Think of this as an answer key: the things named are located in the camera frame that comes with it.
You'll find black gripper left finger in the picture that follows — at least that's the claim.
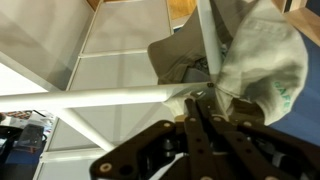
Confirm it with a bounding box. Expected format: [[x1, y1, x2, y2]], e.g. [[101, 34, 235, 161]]
[[184, 99, 213, 180]]

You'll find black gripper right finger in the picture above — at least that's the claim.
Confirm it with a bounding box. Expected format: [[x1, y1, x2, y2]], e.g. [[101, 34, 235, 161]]
[[196, 95, 287, 180]]

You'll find beige cap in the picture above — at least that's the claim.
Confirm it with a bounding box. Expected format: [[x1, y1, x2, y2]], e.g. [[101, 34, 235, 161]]
[[148, 0, 308, 125]]

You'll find white metal clothes rack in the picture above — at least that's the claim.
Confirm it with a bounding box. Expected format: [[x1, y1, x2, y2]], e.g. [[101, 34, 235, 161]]
[[0, 0, 208, 180]]

